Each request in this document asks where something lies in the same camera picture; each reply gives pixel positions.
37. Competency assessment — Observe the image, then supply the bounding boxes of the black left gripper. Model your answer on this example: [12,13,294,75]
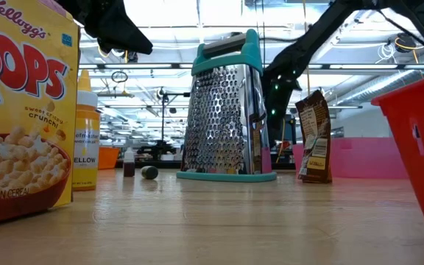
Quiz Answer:
[55,0,154,56]

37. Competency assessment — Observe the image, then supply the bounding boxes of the blue grey basket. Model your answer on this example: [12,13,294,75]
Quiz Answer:
[176,28,278,184]

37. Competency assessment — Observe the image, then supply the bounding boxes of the yellow Chefmaster colour bottle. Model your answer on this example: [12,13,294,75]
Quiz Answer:
[72,69,102,192]

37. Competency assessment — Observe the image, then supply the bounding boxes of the yellow Corn Pops cereal box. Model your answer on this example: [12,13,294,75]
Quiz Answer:
[0,0,81,227]

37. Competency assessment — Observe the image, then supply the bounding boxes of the small dark red dropper bottle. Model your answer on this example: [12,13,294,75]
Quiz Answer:
[123,146,136,178]

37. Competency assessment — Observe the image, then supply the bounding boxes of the black boom stand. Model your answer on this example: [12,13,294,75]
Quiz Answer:
[156,87,191,162]

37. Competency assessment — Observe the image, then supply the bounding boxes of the pink plastic bin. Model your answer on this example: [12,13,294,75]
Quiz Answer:
[291,137,409,180]

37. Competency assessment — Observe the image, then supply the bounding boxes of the orange plastic basket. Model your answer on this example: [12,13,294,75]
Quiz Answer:
[97,146,121,171]

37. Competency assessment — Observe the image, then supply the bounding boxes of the red plastic basket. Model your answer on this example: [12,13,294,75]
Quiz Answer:
[370,69,424,237]

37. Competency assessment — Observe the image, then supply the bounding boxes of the black hanging ring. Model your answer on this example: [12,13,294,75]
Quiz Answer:
[110,70,129,84]

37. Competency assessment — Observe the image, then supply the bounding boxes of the silver ventilation duct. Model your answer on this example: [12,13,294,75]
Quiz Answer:
[339,68,424,107]

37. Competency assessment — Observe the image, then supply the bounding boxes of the black table frame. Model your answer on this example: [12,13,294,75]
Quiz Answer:
[116,160,296,171]

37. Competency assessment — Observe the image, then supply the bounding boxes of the ceiling reel yellow cord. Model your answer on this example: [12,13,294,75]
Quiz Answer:
[394,32,424,54]

